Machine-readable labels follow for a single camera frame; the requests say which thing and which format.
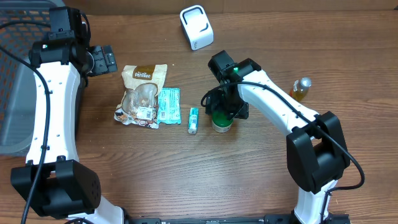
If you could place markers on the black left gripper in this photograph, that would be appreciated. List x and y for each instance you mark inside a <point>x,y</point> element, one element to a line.
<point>106,64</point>

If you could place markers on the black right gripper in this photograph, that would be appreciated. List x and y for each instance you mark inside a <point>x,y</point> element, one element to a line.
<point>216,103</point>

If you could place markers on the green lid white jar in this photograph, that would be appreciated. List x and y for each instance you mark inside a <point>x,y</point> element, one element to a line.
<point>220,123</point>

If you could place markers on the teal snack packet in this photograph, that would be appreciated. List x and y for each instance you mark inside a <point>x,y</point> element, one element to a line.
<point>193,121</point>

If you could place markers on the brown white snack packet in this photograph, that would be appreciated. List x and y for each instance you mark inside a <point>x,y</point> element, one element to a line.
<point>139,104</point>

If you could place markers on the teal white wet wipes pack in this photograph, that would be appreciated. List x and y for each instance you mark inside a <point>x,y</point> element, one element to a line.
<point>169,106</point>

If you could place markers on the yellow dish soap bottle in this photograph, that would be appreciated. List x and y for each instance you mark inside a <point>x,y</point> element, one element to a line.
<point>300,88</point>

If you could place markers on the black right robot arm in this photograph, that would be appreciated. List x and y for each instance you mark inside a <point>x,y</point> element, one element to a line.
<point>316,148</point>

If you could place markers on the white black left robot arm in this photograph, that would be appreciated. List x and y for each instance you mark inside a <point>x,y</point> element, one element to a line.
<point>53,182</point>

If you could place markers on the white black barcode scanner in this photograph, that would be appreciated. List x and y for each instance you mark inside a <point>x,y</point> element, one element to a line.
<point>196,27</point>

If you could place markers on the grey plastic mesh basket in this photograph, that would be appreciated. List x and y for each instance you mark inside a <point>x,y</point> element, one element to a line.
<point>23,24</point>

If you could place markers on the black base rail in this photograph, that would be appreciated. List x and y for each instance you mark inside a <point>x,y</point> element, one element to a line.
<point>211,221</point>

